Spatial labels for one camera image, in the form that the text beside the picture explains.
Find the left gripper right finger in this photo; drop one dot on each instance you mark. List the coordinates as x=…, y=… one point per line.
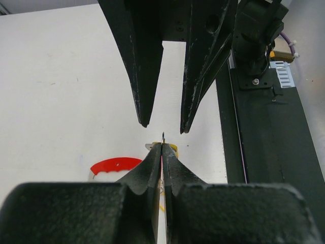
x=199, y=212

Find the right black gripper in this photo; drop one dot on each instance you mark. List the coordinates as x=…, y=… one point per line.
x=207, y=27

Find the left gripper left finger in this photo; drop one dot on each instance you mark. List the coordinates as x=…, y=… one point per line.
x=125, y=211

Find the red handled key organizer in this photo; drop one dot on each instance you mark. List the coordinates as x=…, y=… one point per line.
x=114, y=165

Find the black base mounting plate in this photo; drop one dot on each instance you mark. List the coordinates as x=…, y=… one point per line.
x=266, y=137

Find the right white cable duct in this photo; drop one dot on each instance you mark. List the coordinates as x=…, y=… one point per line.
x=284, y=73

